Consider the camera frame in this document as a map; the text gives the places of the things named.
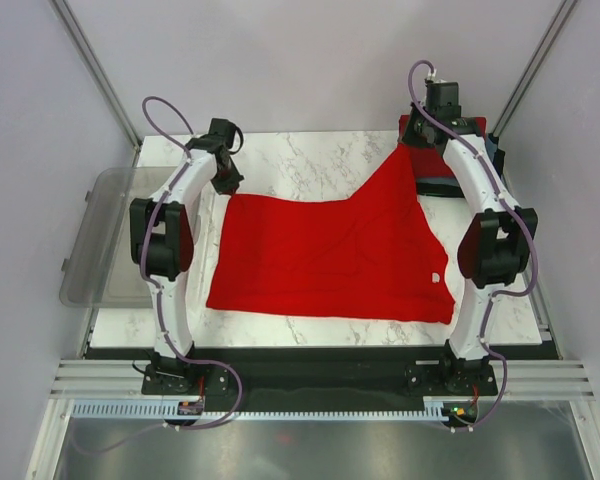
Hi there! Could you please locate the right aluminium frame post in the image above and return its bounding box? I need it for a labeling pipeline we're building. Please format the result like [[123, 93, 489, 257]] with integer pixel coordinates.
[[491, 0, 580, 138]]

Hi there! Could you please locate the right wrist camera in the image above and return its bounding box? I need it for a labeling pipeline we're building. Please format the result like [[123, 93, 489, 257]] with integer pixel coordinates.
[[425, 80, 462, 119]]

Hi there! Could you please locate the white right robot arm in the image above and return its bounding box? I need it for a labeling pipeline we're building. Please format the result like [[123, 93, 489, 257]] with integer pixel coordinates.
[[402, 102, 537, 394]]

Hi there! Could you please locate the left aluminium frame post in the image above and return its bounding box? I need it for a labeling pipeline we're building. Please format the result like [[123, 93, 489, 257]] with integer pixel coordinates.
[[49, 0, 142, 153]]

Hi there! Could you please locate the clear grey plastic bin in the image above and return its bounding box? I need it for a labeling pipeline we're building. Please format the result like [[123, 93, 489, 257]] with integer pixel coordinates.
[[60, 167, 174, 308]]

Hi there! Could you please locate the white slotted cable duct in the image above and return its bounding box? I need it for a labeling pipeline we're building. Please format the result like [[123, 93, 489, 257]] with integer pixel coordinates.
[[71, 399, 448, 422]]

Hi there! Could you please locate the aluminium frame post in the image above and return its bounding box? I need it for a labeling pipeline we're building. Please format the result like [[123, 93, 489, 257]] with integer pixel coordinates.
[[491, 0, 580, 138], [49, 0, 142, 153]]

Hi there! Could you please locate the bright red t-shirt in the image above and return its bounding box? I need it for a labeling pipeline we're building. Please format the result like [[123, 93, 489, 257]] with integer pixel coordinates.
[[206, 145, 455, 325]]

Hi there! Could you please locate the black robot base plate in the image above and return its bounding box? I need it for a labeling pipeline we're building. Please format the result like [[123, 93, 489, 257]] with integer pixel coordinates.
[[141, 346, 498, 412]]

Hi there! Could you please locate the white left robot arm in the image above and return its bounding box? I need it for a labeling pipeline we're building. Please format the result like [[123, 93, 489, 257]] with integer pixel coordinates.
[[129, 135, 243, 393]]

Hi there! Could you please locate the folded grey-blue t-shirt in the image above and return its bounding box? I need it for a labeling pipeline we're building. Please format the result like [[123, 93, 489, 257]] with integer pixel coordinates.
[[485, 135, 498, 164]]

